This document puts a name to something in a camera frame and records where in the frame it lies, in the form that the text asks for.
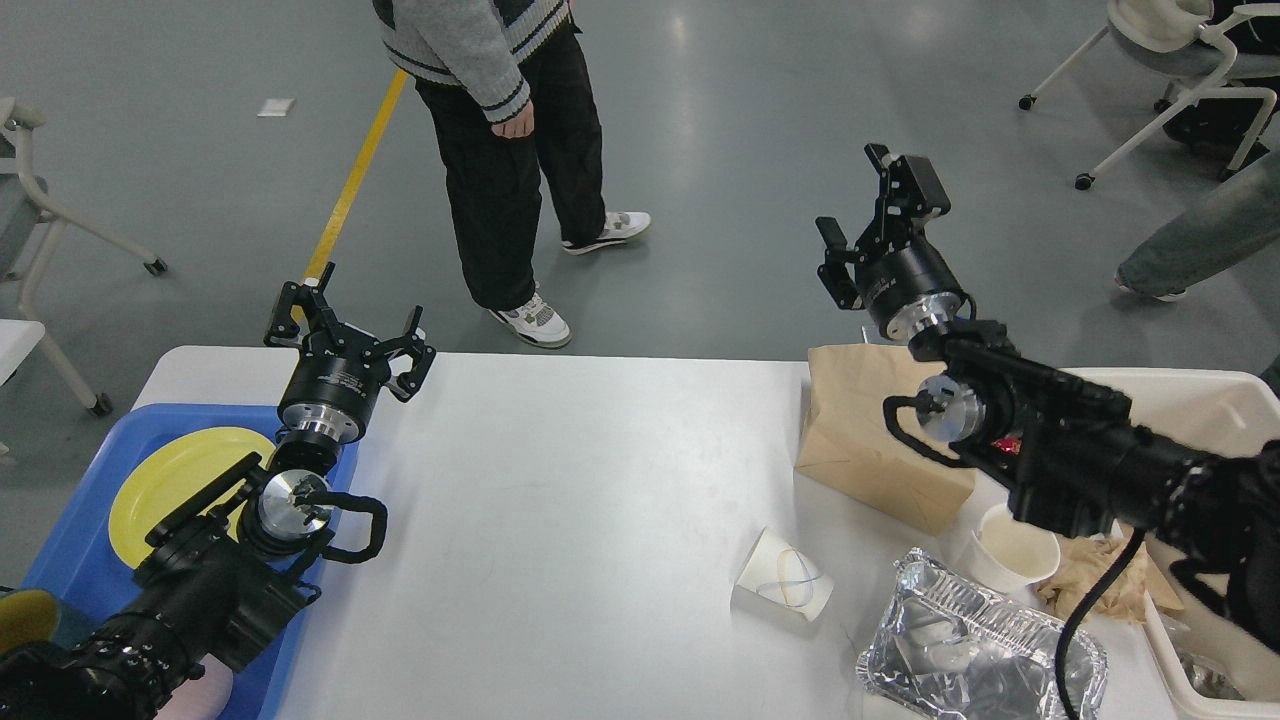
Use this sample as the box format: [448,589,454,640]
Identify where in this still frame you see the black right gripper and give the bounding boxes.
[815,143,969,343]

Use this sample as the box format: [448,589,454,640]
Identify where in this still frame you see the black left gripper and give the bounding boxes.
[264,263,436,445]

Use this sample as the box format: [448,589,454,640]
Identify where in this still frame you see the brown paper bag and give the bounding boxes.
[795,345,975,536]

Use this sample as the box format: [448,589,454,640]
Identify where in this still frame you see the yellow plastic plate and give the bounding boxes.
[108,427,274,569]

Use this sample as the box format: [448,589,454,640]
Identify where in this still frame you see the white paper cup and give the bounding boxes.
[957,503,1061,594]
[733,527,835,623]

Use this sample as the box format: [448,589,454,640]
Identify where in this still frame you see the pink mug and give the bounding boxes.
[156,656,234,719]

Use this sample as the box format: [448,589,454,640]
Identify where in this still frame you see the aluminium foil tray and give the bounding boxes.
[856,548,1108,719]

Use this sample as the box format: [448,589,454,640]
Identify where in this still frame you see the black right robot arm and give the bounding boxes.
[815,143,1279,650]

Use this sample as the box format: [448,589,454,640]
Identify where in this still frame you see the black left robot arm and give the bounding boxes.
[3,263,436,719]

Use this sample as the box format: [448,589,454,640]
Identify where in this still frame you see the person in black trousers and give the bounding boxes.
[372,1,652,348]

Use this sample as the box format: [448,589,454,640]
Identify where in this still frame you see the white office chair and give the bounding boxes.
[1018,1,1279,191]

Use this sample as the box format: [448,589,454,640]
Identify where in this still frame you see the person in grey jeans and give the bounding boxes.
[1114,152,1279,302]

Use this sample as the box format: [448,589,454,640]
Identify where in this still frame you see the crumpled brown paper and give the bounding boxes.
[1036,530,1187,626]

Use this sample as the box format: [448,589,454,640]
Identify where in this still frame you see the teal mug yellow inside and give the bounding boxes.
[1,588,61,655]

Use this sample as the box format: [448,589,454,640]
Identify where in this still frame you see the beige plastic bin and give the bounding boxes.
[1075,368,1279,719]

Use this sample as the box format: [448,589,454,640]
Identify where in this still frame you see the white folding table frame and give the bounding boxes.
[0,96,169,416]

